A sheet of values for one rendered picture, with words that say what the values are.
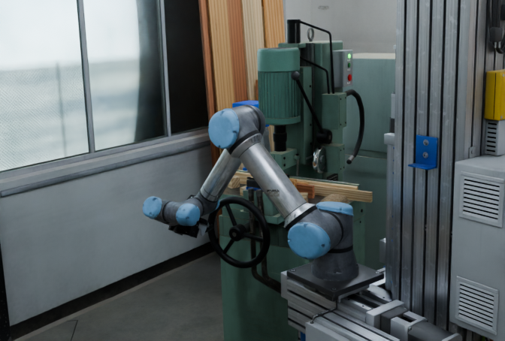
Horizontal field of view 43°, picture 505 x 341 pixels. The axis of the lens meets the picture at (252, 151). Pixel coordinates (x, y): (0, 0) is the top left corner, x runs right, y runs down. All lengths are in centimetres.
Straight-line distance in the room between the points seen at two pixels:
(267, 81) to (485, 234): 118
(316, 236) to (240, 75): 268
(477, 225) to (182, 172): 273
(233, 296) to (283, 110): 85
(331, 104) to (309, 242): 101
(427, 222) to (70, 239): 229
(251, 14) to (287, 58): 195
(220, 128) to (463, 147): 70
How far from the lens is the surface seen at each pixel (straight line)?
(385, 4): 500
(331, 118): 276
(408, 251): 202
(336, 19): 521
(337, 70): 283
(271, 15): 468
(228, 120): 191
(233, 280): 281
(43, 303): 372
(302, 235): 186
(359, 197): 257
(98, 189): 377
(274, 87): 258
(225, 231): 276
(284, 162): 267
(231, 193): 271
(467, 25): 179
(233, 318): 289
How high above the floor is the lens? 162
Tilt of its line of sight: 12 degrees down
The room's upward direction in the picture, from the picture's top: 2 degrees counter-clockwise
